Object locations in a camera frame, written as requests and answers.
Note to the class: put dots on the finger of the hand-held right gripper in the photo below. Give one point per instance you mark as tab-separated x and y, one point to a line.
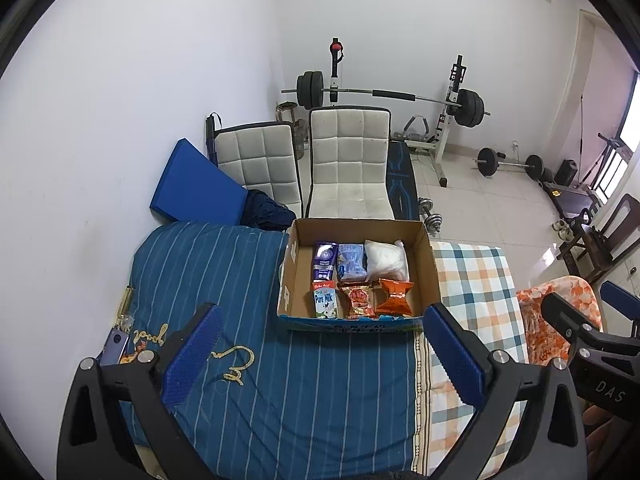
567	320
622	302

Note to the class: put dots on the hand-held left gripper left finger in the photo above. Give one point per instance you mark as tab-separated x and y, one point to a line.
192	355

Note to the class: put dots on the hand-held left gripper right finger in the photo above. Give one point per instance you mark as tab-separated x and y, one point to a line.
455	360

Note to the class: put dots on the orange snack packet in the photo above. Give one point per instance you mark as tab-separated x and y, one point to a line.
394	299

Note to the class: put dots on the red snack packet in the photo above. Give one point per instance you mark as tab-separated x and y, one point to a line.
357	300

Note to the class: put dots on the white plastic bag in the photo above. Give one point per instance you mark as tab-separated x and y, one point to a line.
386	260

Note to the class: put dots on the cardboard box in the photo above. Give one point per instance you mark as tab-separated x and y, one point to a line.
300	280

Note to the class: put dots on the small milk carton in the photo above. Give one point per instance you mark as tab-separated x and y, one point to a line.
324	301

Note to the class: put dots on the blue white wipes packet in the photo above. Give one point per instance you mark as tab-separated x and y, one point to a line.
351	261

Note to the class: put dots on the person's right hand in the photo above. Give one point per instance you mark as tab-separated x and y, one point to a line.
612	445

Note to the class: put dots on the orange floral blanket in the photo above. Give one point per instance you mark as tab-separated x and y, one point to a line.
537	340

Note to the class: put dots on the dark wooden chair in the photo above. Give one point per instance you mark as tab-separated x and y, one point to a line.
607	240

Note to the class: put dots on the blue smartphone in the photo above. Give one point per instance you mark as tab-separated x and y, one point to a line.
114	347

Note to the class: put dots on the plaid bed sheet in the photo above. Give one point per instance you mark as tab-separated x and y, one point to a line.
475	280

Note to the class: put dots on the pair of pale shoes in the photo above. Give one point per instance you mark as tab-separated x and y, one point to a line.
563	228

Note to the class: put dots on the blue striped blanket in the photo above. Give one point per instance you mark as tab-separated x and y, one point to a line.
300	385

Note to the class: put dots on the black treadmill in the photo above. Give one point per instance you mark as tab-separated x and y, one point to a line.
572	199

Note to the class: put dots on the black speaker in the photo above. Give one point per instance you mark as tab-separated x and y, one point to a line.
566	171

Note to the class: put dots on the metal folding stand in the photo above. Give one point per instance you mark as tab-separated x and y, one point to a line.
610	157

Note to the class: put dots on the chrome dumbbell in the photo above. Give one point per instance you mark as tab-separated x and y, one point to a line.
431	215

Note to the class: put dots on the dark blue cloth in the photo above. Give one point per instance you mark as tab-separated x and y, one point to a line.
267	210

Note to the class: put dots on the short barbell with black plates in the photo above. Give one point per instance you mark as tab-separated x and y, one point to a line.
507	164

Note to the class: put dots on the blue foam cushion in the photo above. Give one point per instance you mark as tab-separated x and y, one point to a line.
197	185

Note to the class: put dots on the black blue weight bench pad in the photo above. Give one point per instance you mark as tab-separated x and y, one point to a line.
401	180

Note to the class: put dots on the white quilted chair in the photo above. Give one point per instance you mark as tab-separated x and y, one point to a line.
348	160
257	160

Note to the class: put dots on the white barbell rack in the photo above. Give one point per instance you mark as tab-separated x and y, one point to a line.
447	125

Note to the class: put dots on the grey exercise machine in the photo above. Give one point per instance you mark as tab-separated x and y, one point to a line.
419	127

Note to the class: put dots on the long barbell with black plates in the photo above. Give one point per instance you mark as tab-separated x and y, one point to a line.
392	94

